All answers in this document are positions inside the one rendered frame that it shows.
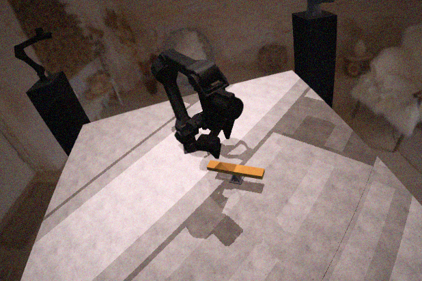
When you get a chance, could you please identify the orange bar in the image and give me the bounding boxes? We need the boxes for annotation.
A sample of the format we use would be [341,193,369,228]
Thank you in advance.
[207,160,265,180]

